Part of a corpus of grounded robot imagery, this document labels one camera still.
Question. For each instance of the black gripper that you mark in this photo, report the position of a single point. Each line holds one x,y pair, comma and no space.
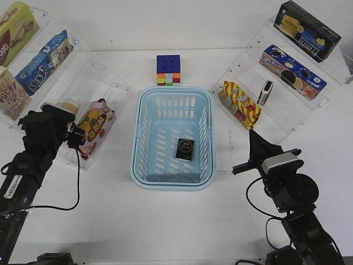
260,149
44,131

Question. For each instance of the bread slice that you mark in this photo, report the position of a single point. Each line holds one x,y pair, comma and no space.
70,104

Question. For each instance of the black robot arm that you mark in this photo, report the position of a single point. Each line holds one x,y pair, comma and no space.
293,194
23,177

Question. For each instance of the black white tissue pack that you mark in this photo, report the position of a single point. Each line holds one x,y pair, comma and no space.
265,93

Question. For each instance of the light blue plastic basket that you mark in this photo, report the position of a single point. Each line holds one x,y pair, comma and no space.
165,115

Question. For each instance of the Pocky biscuit stick box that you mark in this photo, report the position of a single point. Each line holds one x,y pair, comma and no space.
14,98

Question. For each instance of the pink strawberry snack bag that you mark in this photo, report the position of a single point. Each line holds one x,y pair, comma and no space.
96,123

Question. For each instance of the red yellow striped snack bag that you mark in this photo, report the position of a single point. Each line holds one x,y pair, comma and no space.
239,104

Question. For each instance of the blue cookie bag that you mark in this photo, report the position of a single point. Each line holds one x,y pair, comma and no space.
45,63

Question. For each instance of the clear acrylic left shelf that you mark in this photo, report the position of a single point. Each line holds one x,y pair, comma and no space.
81,76

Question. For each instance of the clear acrylic shelf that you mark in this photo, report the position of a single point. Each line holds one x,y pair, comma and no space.
285,110
81,76

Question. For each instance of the clear acrylic right shelf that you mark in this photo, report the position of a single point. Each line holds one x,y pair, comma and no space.
285,110

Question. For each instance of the blue orange cookie box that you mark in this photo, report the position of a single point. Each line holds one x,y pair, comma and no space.
292,72

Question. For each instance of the yellow-green snack box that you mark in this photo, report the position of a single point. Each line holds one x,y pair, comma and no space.
18,26

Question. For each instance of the multicolour puzzle cube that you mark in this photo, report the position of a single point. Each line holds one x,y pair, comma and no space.
168,70

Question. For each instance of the black blue cracker box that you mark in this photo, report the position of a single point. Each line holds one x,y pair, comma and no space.
306,31

